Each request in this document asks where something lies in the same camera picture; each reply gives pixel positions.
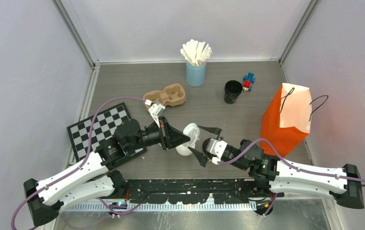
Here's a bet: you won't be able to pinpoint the blue cylindrical holder cup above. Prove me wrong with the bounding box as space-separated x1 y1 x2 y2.
186 61 206 86

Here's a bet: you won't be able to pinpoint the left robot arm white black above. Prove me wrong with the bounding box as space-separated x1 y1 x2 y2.
23 116 191 227

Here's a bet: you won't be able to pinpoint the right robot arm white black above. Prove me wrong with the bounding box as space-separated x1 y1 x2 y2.
188 127 365 209

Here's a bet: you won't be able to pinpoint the stack of white lids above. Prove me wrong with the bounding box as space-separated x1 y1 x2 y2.
175 145 192 156

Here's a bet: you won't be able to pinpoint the brown cardboard cup carrier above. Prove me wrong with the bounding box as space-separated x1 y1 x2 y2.
143 83 186 107

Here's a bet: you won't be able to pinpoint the white plastic cup lid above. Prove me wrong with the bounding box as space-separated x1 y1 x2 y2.
183 123 200 147

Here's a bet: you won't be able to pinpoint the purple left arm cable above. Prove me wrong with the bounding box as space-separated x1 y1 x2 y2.
10 96 153 230

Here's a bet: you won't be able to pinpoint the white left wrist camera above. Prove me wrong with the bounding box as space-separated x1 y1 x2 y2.
148 101 166 121

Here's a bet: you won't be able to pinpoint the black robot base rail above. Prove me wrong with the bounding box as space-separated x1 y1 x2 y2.
106 177 285 206

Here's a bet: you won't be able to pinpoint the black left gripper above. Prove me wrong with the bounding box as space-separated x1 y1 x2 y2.
127 116 190 151

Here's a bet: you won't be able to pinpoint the orange paper takeout bag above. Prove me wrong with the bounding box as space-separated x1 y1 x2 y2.
260 83 329 157

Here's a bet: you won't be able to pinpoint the blue red toy blocks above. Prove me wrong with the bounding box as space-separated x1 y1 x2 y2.
242 72 255 92

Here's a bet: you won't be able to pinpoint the black white checkerboard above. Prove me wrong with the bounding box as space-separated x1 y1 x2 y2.
67 102 131 162

